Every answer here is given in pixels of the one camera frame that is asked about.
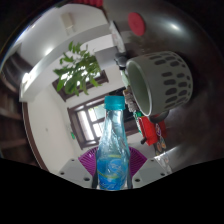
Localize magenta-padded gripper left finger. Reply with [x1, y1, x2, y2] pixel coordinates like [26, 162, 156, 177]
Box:
[57, 146, 99, 190]

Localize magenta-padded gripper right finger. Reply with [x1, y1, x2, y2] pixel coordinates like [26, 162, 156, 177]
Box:
[128, 146, 168, 190]

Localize clear bottle with blue cap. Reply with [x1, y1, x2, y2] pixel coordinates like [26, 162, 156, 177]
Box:
[95, 95, 131, 192]

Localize black office chair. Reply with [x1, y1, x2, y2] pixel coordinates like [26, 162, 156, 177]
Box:
[106, 87, 129, 101]

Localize grey patterned ceramic mug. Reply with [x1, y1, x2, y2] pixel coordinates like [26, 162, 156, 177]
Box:
[124, 50, 194, 124]

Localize dark-framed window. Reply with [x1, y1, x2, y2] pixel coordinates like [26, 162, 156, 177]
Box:
[52, 69, 109, 102]

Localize potted green plant white pot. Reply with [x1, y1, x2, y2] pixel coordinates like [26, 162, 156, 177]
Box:
[52, 40, 118, 97]

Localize printed magazine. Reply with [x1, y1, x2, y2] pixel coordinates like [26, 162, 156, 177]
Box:
[108, 20, 127, 54]

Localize flat round red coaster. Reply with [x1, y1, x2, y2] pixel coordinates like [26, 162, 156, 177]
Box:
[127, 12, 147, 37]

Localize red carpeted staircase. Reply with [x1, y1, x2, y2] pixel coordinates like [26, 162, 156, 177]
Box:
[73, 0, 104, 8]

